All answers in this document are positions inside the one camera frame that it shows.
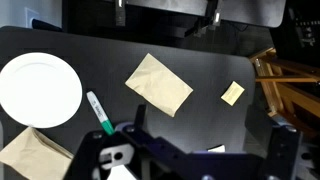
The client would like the small white plate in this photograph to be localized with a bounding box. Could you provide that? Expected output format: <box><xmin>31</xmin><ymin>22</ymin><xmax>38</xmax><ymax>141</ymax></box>
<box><xmin>0</xmin><ymin>51</ymin><xmax>84</xmax><ymax>130</ymax></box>

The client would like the square brown paper napkin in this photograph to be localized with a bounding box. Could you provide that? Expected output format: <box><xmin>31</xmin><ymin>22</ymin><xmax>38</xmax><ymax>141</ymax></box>
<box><xmin>124</xmin><ymin>52</ymin><xmax>195</xmax><ymax>119</ymax></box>

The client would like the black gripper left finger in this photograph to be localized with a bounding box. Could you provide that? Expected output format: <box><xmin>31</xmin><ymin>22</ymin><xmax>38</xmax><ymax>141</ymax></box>
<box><xmin>63</xmin><ymin>104</ymin><xmax>189</xmax><ymax>180</ymax></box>

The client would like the black equipment with white markings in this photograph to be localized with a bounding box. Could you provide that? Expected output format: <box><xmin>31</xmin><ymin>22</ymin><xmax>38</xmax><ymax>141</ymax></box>
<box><xmin>288</xmin><ymin>6</ymin><xmax>320</xmax><ymax>48</ymax></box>

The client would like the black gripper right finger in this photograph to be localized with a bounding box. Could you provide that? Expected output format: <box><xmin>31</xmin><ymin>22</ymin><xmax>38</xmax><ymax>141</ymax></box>
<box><xmin>244</xmin><ymin>103</ymin><xmax>305</xmax><ymax>180</ymax></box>

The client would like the green capped grey marker pen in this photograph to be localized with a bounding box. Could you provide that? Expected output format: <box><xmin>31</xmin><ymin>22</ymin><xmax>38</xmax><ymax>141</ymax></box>
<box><xmin>86</xmin><ymin>90</ymin><xmax>116</xmax><ymax>136</ymax></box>

